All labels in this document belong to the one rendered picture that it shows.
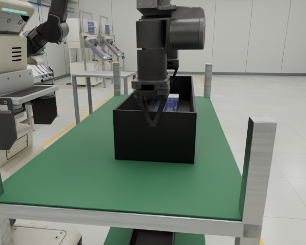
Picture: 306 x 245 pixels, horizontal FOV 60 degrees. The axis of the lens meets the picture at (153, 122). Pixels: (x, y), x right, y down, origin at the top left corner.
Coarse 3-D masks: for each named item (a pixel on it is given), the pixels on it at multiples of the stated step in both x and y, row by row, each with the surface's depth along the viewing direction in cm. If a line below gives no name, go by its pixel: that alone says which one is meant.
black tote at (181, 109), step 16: (176, 80) 107; (192, 80) 95; (128, 96) 68; (192, 96) 68; (128, 112) 54; (176, 112) 53; (192, 112) 53; (128, 128) 55; (144, 128) 55; (160, 128) 54; (176, 128) 54; (192, 128) 54; (128, 144) 56; (144, 144) 56; (160, 144) 55; (176, 144) 55; (192, 144) 55; (144, 160) 57; (160, 160) 57; (176, 160) 56; (192, 160) 56
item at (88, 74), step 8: (80, 72) 341; (88, 72) 341; (96, 72) 341; (104, 72) 341; (112, 72) 341; (128, 72) 341; (72, 80) 325; (88, 80) 365; (88, 88) 369; (88, 96) 372; (88, 104) 375
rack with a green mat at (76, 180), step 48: (96, 144) 66; (0, 192) 45; (48, 192) 45; (96, 192) 45; (144, 192) 45; (192, 192) 45; (240, 192) 40; (0, 240) 45; (192, 240) 118; (240, 240) 39
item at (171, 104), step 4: (172, 96) 100; (176, 96) 100; (168, 100) 94; (172, 100) 94; (176, 100) 94; (156, 104) 88; (168, 104) 88; (172, 104) 88; (176, 104) 88; (156, 108) 83; (164, 108) 83; (168, 108) 83; (172, 108) 83; (176, 108) 84
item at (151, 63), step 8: (160, 48) 49; (144, 56) 48; (152, 56) 48; (160, 56) 48; (144, 64) 49; (152, 64) 48; (160, 64) 49; (144, 72) 49; (152, 72) 49; (160, 72) 49; (136, 80) 49; (144, 80) 48; (152, 80) 48; (160, 80) 48; (168, 80) 50; (136, 88) 48; (160, 88) 47
